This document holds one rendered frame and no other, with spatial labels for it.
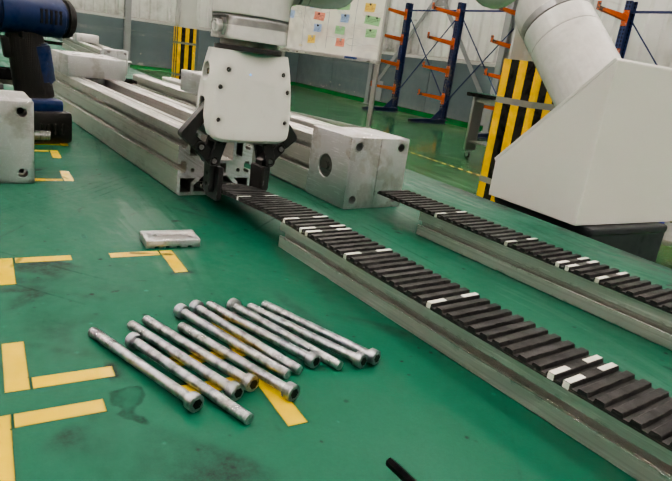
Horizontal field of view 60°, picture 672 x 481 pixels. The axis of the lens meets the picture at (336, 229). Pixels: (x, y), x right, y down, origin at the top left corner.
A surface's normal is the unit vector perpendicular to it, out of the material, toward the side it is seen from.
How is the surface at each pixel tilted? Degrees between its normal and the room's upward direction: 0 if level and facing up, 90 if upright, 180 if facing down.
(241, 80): 88
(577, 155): 90
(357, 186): 90
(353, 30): 90
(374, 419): 0
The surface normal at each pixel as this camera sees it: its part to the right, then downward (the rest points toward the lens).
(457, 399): 0.13, -0.95
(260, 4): 0.33, 0.31
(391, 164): 0.58, 0.30
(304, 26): -0.64, 0.14
